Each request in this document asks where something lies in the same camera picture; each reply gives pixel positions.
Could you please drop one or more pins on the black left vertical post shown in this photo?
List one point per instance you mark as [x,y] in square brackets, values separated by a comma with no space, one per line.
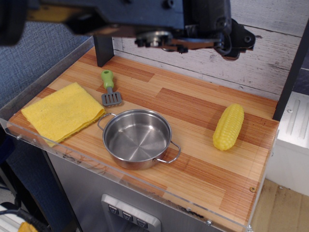
[104,49]

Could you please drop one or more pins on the white cabinet on right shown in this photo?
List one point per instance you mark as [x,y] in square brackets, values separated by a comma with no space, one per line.
[288,165]

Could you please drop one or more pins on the clear acrylic table guard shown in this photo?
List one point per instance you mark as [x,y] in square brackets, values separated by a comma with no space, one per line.
[215,187]

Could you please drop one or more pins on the yellow folded cloth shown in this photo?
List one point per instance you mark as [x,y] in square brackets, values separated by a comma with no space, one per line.
[63,113]

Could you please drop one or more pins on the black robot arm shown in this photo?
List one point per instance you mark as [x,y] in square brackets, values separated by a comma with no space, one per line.
[172,25]

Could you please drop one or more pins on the yellow plastic corn cob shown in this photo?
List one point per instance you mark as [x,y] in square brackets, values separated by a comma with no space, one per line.
[228,127]

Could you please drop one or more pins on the green handled grey toy spatula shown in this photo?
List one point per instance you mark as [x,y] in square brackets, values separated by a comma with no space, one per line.
[111,97]

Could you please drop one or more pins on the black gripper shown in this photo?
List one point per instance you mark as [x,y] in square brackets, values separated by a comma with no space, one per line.
[229,44]

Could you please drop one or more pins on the small stainless steel pot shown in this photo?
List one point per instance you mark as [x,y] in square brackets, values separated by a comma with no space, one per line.
[138,139]

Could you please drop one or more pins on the silver button control panel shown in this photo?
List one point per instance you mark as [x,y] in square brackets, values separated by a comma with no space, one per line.
[120,212]

